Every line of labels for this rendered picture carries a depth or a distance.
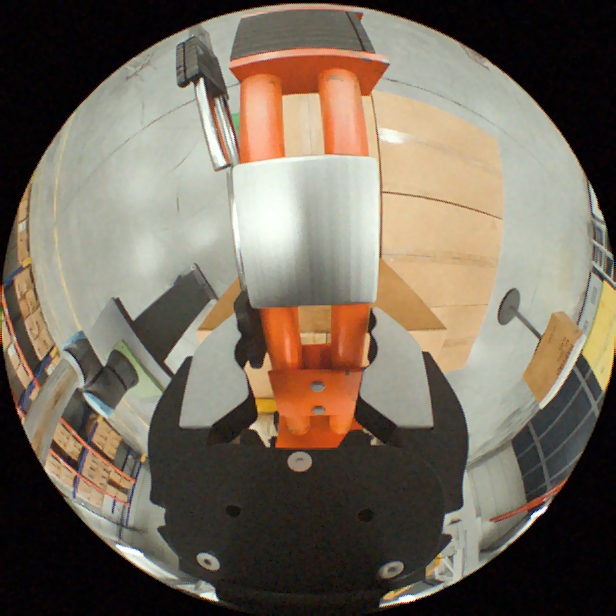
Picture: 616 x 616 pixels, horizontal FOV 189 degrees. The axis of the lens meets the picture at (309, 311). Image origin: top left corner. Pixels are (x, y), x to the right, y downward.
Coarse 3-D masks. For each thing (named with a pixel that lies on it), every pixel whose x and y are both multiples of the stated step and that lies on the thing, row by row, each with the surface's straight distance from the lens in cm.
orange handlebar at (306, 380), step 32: (256, 96) 11; (320, 96) 12; (352, 96) 11; (256, 128) 10; (352, 128) 10; (256, 160) 10; (288, 320) 11; (352, 320) 11; (288, 352) 13; (320, 352) 15; (352, 352) 13; (288, 384) 14; (320, 384) 13; (352, 384) 14; (288, 416) 18; (352, 416) 19
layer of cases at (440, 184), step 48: (288, 96) 74; (384, 96) 80; (288, 144) 67; (384, 144) 70; (432, 144) 79; (480, 144) 98; (384, 192) 74; (432, 192) 75; (480, 192) 90; (384, 240) 68; (432, 240) 76; (480, 240) 91; (432, 288) 82; (480, 288) 99
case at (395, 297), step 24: (384, 264) 62; (240, 288) 45; (384, 288) 45; (408, 288) 48; (216, 312) 37; (312, 312) 34; (408, 312) 37; (432, 312) 40; (312, 336) 29; (432, 336) 35; (264, 360) 33; (264, 384) 37
